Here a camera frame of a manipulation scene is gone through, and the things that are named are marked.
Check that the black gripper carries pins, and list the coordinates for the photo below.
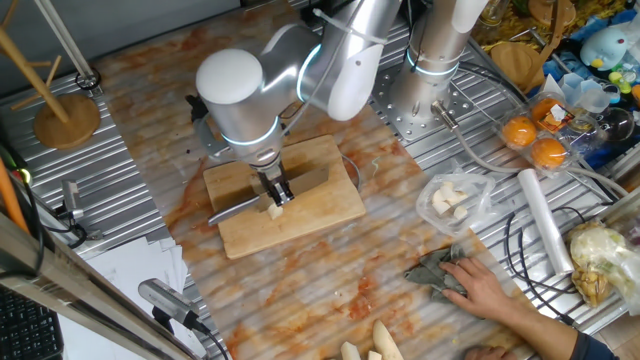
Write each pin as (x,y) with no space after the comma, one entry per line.
(270,174)

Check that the grey cloth rag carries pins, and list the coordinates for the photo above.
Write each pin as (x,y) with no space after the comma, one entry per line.
(430,272)

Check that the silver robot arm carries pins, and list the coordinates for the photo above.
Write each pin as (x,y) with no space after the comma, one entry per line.
(240,110)

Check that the person right forearm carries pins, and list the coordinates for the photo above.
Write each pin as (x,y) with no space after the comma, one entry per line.
(545,332)

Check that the white radish slice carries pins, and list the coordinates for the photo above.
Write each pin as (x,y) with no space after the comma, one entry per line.
(275,212)

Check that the cut white radish chunk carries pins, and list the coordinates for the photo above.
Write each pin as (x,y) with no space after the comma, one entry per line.
(460,212)
(452,195)
(440,205)

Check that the medium peeled white radish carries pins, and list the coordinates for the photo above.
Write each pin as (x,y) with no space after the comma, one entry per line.
(350,351)

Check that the large peeled white radish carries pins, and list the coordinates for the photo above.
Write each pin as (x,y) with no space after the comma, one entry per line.
(387,342)

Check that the small peeled white radish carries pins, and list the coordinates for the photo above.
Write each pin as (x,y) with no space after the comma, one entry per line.
(374,355)

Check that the person right hand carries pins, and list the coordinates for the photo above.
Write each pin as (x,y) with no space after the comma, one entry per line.
(485,290)

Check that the person left hand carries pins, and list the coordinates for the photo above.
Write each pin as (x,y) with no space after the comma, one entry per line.
(490,354)

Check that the wooden cutting board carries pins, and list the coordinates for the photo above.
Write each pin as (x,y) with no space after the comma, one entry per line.
(325,215)

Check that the orange marble pattern mat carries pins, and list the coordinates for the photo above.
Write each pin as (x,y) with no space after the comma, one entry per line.
(300,300)

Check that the white paper stack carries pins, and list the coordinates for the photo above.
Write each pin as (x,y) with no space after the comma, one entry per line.
(130,265)

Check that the clear plastic bag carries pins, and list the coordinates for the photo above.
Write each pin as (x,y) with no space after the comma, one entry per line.
(475,220)

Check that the wooden mug tree stand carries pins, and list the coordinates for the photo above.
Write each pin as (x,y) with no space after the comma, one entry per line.
(65,120)

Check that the orange fruit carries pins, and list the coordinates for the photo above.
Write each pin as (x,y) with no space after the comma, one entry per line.
(548,152)
(541,107)
(519,131)

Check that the white pole stand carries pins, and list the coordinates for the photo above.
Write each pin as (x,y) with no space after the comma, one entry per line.
(65,37)

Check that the orange pole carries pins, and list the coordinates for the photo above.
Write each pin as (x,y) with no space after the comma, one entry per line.
(10,200)

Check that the white plastic film roll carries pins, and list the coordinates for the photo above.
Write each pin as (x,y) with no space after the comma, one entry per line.
(545,220)

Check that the wooden round base stand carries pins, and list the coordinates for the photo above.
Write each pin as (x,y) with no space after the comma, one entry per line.
(517,62)

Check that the black keyboard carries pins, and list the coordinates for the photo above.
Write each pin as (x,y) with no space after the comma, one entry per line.
(25,330)

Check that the glass jar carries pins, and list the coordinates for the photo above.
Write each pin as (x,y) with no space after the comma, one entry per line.
(492,12)

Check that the clear plastic fruit container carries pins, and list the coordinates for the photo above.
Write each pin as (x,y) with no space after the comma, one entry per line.
(582,132)

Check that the clear plastic cups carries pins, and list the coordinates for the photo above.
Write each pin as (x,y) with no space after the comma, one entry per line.
(585,92)

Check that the bag of vegetable scraps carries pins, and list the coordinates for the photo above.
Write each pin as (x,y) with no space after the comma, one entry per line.
(605,255)

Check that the blue cloth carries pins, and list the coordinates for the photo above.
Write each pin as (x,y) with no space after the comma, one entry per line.
(612,152)

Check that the glass bowl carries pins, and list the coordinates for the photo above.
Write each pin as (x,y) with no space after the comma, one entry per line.
(617,125)

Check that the blue plush toy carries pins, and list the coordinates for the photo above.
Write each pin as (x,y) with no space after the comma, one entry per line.
(602,47)

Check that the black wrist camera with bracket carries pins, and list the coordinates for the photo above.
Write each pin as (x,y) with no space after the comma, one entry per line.
(196,109)

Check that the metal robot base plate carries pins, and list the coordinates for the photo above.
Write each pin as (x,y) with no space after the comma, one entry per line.
(395,125)

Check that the silver camera on mount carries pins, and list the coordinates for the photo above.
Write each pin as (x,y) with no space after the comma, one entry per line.
(165,300)

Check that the metal clamp bracket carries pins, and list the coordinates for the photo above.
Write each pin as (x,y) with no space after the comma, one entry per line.
(70,195)

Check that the aluminium frame beam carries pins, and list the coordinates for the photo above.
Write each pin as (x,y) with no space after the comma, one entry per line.
(75,285)

